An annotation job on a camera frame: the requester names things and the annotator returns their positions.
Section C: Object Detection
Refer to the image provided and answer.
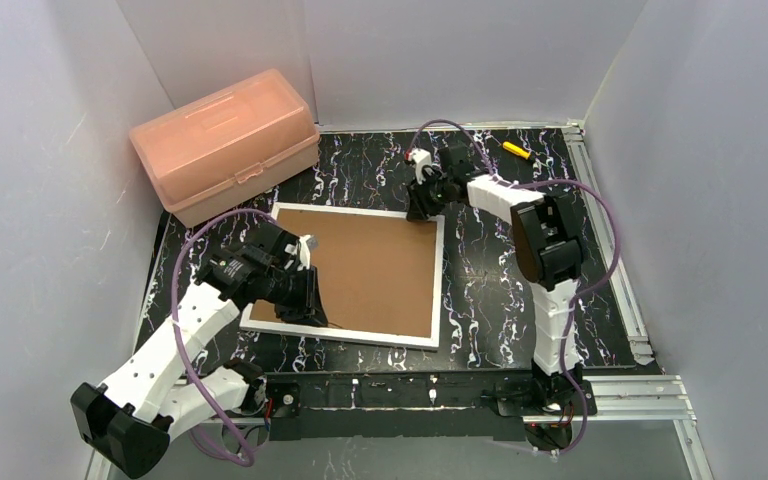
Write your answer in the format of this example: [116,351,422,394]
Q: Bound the white picture frame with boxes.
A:
[240,202,445,350]

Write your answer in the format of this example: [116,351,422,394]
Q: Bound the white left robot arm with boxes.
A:
[70,222,328,479]

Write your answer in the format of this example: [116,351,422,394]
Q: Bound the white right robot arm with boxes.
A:
[406,145,584,375]

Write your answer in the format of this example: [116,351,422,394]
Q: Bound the yellow screwdriver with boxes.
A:
[502,141,534,161]

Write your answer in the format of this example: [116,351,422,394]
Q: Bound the pink plastic storage box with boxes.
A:
[129,69,320,228]

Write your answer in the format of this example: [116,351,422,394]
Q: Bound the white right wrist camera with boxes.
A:
[406,148,435,185]

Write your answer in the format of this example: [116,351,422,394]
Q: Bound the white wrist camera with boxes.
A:
[406,148,435,185]
[285,234,318,271]

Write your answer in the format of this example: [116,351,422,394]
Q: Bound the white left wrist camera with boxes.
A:
[285,234,318,271]

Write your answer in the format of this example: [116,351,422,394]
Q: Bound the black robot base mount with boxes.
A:
[265,369,598,441]

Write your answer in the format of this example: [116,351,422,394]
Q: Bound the aluminium rail frame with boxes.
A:
[85,119,717,480]

